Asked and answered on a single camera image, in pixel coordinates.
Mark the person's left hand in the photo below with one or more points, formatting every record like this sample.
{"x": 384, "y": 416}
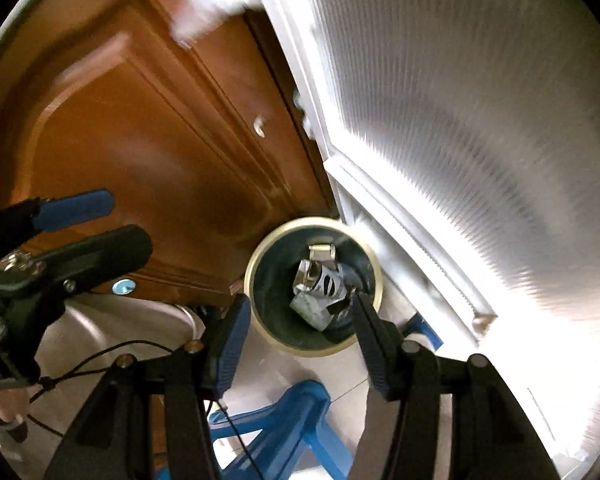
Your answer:
{"x": 10, "y": 406}

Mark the blue plastic stool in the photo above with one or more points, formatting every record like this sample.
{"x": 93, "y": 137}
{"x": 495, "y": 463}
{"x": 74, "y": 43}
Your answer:
{"x": 280, "y": 410}

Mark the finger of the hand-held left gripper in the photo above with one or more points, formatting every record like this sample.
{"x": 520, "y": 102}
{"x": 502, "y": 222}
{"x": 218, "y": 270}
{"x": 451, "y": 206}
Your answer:
{"x": 75, "y": 207}
{"x": 105, "y": 250}

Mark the round trash can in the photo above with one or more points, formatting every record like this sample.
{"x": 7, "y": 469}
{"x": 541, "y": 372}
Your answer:
{"x": 275, "y": 280}

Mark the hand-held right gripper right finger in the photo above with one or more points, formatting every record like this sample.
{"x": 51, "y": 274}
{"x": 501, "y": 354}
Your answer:
{"x": 375, "y": 355}

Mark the white cabinet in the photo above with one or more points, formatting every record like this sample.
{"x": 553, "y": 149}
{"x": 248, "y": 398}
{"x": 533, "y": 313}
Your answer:
{"x": 455, "y": 135}

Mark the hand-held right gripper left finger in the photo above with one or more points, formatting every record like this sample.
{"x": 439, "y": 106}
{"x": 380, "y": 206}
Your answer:
{"x": 230, "y": 340}

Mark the clear plastic bag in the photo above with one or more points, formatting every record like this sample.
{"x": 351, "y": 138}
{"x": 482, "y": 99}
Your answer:
{"x": 205, "y": 5}

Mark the brown white snack bag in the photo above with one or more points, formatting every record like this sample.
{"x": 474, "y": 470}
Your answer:
{"x": 327, "y": 282}

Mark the wooden cabinet door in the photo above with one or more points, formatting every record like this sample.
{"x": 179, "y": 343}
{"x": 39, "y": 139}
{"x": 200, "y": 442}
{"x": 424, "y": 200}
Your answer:
{"x": 155, "y": 135}

